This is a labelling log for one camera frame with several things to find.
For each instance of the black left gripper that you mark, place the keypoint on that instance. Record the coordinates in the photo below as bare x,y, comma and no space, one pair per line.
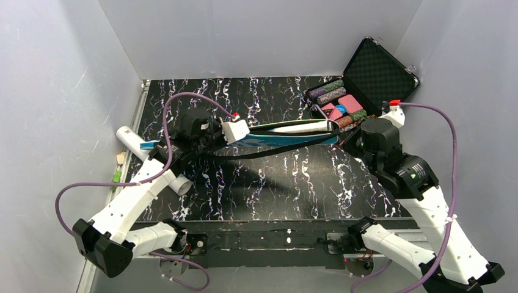
214,135

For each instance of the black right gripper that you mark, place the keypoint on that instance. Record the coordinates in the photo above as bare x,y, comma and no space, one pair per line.
352,136

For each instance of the blue racket white grip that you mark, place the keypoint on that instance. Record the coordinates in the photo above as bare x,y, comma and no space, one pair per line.
316,126

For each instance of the blue racket cover bag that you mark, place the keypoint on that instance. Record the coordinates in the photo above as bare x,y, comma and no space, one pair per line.
259,136

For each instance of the silver shuttlecock tube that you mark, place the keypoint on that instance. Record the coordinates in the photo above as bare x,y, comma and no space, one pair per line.
141,148

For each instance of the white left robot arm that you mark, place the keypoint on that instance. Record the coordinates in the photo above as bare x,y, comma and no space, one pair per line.
129,206

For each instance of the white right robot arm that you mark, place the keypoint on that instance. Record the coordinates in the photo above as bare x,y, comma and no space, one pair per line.
455,264

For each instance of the pink playing card deck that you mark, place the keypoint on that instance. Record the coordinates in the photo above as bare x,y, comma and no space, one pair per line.
350,104

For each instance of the black poker chip case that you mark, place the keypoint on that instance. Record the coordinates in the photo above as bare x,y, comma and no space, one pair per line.
372,76

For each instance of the beige wooden block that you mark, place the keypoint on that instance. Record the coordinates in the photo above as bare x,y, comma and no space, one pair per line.
120,158

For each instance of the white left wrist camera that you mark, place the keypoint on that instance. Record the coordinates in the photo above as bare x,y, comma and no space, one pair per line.
234,131

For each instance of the green clip on rail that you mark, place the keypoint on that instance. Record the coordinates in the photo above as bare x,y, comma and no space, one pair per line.
116,179

